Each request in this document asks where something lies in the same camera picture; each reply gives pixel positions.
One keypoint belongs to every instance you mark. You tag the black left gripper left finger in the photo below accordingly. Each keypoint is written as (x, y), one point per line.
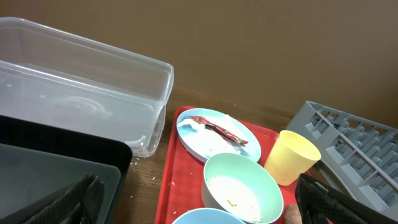
(79, 202)

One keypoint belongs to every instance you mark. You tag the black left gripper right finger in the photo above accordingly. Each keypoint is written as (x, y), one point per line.
(320, 203)

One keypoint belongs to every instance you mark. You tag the brown carrot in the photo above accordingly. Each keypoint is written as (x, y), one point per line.
(292, 215)

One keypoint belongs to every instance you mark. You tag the yellow plastic cup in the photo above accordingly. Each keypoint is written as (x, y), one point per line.
(290, 156)

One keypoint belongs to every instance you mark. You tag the mint green bowl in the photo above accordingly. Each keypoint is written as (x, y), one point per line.
(241, 187)

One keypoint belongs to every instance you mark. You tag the small light blue bowl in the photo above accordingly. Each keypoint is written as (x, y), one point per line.
(207, 216)

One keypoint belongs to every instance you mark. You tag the red snack wrapper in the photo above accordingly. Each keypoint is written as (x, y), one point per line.
(224, 133)

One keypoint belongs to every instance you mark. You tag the white napkin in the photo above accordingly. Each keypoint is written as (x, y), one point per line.
(207, 142)

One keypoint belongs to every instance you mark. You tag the light blue plate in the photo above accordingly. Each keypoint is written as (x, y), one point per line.
(252, 149)

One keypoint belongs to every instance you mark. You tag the grey dishwasher rack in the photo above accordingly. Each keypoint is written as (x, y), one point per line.
(359, 156)

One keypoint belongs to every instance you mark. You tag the black tray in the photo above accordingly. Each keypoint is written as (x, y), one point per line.
(37, 160)

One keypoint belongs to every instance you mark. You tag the clear plastic bin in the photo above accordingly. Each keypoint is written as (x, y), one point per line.
(60, 79)

